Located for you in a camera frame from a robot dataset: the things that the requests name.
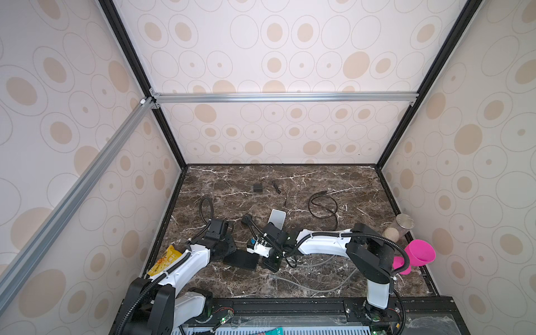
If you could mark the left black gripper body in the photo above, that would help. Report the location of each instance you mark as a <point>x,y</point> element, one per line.
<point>227,246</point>

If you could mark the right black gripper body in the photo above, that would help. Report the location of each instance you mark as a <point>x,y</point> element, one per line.
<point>271,262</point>

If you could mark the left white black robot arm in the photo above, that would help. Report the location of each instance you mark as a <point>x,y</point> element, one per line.
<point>176,276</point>

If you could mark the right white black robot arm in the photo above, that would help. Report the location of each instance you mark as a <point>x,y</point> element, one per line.
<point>378,258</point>

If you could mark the yellow snack bag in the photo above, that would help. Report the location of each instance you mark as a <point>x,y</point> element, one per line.
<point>166,261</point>

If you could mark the pink funnel cup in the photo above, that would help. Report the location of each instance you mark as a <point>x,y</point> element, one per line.
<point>420,253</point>

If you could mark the white network switch box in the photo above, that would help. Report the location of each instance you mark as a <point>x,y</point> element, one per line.
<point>277,218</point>

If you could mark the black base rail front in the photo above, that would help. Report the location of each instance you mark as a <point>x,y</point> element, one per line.
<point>406,315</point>

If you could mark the diagonal aluminium rail left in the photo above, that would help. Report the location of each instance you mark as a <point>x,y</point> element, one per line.
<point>34,250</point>

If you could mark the horizontal aluminium rail back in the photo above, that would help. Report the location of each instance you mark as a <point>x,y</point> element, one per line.
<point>298,97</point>

